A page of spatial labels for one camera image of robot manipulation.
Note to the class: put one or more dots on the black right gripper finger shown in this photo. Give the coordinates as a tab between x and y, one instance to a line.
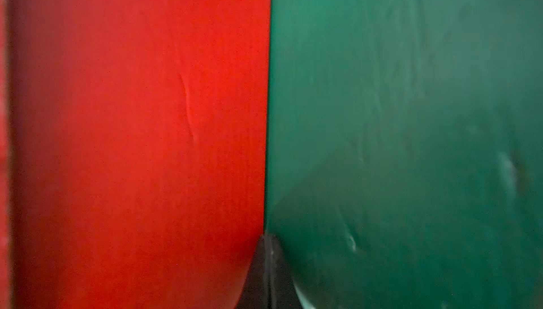
269	284

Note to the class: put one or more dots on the red shoebox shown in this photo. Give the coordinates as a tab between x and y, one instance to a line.
137	161

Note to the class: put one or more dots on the green shoebox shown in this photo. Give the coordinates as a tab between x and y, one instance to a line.
404	159

